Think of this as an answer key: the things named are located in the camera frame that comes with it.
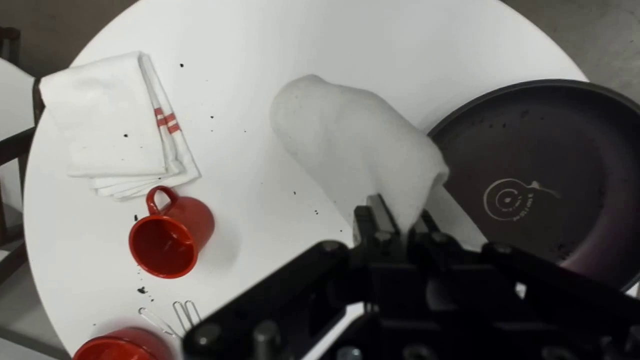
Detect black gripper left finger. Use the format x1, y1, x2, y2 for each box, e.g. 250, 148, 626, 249
350, 192, 406, 255

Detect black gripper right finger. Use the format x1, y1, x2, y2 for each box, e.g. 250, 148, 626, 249
406, 210, 448, 255

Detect white cloth red stripe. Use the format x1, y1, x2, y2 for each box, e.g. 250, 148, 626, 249
268, 72, 452, 232

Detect large dark round basin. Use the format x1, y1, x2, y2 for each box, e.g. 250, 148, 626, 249
426, 79, 640, 296

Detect folded white cloth stack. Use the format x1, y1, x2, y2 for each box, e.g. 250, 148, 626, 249
38, 51, 203, 203

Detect red mug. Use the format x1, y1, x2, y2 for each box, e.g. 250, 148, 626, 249
126, 184, 217, 281

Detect clear plastic utensil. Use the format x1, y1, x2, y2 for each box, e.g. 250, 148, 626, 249
162, 298, 201, 338

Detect red bowl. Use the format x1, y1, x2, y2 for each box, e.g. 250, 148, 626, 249
72, 327, 175, 360

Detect wooden chair white cushions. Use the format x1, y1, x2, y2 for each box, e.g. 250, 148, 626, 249
0, 27, 43, 283

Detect round white pedestal table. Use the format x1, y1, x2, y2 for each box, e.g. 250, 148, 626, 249
22, 0, 592, 360

